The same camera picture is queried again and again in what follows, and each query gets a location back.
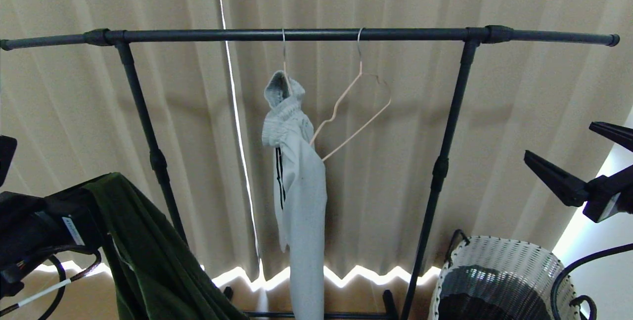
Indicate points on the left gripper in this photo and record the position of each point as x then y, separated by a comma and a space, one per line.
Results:
39, 221

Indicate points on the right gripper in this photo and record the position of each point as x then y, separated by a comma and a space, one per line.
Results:
610, 196

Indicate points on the green garment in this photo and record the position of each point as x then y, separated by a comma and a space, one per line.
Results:
158, 260

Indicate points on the pale grey shorts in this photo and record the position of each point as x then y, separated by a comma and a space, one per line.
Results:
301, 201

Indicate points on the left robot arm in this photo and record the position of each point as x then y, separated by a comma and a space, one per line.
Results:
29, 296

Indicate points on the white laundry basket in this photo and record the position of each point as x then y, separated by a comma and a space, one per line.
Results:
499, 260

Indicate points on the black clothes rack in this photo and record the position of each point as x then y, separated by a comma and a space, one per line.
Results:
296, 34

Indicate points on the beige curtain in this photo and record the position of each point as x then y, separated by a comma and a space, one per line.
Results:
494, 112

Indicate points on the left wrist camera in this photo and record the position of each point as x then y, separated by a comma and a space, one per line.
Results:
6, 159

